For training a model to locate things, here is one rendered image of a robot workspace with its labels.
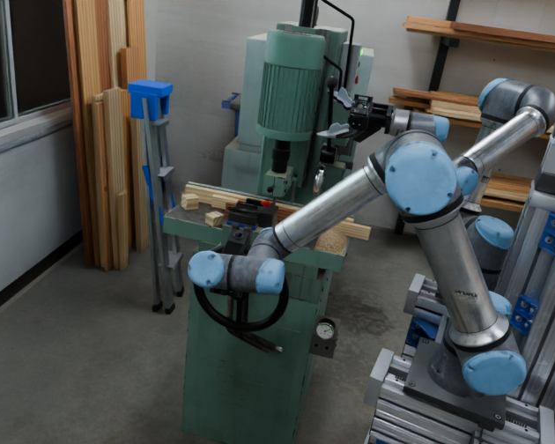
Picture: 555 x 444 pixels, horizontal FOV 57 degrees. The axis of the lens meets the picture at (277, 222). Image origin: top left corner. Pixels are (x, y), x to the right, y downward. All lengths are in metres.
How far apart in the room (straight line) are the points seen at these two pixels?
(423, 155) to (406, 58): 3.01
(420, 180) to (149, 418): 1.64
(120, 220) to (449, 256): 2.31
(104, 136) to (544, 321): 2.28
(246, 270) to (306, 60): 0.72
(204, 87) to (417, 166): 3.30
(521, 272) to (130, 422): 1.55
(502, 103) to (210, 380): 1.35
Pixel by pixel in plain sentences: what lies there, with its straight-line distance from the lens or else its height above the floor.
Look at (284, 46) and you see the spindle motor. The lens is 1.53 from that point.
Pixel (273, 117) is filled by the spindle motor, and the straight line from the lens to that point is 1.57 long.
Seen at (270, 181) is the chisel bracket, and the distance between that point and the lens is 1.66.
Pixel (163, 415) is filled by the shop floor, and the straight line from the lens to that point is 2.25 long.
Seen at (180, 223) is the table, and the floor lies 0.89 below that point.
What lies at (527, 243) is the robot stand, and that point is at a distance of 1.38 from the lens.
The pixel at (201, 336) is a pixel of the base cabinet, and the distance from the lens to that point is 1.87.
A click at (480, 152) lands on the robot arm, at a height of 1.29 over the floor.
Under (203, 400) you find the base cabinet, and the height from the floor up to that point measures 0.19.
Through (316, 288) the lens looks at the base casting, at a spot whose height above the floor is 0.77.
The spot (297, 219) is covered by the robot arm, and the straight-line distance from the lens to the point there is 1.12.
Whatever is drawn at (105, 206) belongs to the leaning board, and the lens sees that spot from 3.01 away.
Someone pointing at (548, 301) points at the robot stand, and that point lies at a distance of 1.38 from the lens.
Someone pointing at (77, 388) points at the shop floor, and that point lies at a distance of 2.40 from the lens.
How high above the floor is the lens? 1.60
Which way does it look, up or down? 24 degrees down
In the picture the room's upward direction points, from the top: 8 degrees clockwise
